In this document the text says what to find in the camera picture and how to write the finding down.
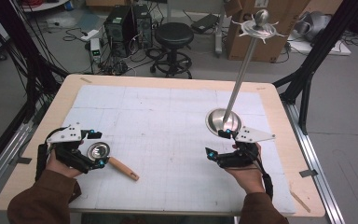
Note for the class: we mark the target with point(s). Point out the white round table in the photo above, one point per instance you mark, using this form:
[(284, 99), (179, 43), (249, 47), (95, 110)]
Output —
[(43, 5)]

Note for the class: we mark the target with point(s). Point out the tan tape strip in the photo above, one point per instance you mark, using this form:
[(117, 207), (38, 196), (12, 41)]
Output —
[(85, 80)]

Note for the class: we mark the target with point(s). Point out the black metal frame stand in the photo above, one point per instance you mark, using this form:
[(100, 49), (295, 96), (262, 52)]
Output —
[(329, 43), (34, 71)]

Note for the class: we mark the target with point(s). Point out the black round stool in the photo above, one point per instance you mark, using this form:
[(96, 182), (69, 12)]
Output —
[(174, 34)]

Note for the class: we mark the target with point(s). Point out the white power strip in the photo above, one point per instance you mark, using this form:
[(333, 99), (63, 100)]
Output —
[(89, 35)]

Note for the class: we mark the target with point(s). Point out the metal utensil stand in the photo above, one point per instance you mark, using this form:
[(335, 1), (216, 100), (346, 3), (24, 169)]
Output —
[(219, 119)]

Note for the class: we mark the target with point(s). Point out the large brown cardboard box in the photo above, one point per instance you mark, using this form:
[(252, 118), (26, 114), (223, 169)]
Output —
[(289, 18)]

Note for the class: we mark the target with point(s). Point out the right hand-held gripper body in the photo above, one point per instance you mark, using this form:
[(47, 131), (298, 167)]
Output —
[(251, 134)]

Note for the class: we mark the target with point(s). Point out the grey tape strip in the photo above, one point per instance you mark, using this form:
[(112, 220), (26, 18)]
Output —
[(24, 160), (308, 173)]

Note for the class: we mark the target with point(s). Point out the person's right hand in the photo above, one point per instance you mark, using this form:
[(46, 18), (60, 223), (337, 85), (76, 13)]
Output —
[(250, 179)]

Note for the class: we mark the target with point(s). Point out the white flat board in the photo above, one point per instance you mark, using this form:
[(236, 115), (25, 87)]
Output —
[(338, 48)]

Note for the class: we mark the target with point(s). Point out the aluminium rail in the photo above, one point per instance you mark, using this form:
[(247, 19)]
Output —
[(0, 165), (317, 161)]

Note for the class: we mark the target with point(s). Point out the person's left hand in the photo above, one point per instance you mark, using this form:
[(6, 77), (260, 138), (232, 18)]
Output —
[(59, 166)]

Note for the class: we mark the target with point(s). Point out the large black computer tower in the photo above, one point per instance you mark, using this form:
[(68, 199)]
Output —
[(118, 31)]

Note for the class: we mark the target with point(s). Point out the slim black computer tower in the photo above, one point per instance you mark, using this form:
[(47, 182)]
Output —
[(143, 26)]

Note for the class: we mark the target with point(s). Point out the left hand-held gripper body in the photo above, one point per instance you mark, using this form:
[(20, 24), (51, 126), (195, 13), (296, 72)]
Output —
[(65, 133)]

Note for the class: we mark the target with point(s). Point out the white device with green display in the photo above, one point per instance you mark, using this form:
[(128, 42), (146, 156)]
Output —
[(95, 49)]

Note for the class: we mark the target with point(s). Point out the white metal table leg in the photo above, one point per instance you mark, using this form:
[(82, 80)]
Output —
[(220, 40)]

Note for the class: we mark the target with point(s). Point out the grey silver bag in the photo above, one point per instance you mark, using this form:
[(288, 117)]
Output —
[(313, 25)]

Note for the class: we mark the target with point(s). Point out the flat black device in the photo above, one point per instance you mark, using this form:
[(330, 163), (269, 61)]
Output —
[(205, 23)]

